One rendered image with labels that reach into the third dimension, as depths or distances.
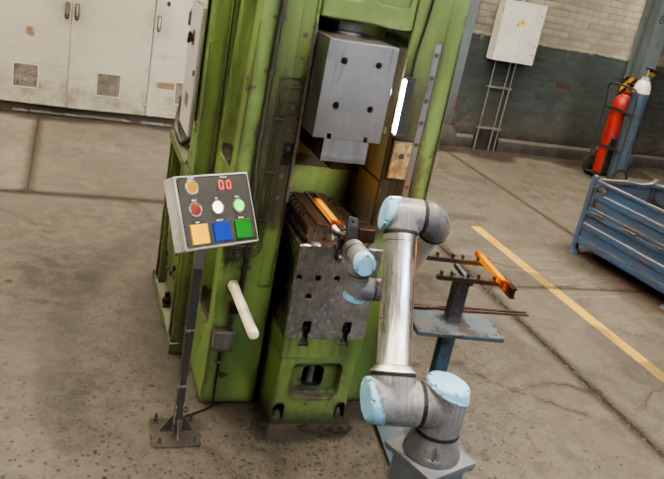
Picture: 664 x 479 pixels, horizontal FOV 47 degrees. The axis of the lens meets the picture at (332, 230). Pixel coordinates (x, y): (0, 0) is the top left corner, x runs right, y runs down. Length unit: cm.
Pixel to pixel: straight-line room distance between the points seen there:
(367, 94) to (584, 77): 811
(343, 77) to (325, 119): 18
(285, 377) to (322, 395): 23
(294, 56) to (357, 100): 31
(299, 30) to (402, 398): 154
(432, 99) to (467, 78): 677
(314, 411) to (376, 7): 183
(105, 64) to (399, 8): 543
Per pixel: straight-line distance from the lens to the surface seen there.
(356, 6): 324
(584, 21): 1094
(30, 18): 832
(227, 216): 299
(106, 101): 846
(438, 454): 257
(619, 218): 679
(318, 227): 328
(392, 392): 243
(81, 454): 340
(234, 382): 371
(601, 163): 1049
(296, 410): 364
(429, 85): 342
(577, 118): 1123
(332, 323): 343
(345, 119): 316
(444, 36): 340
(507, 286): 327
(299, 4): 317
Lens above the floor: 207
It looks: 19 degrees down
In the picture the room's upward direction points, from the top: 11 degrees clockwise
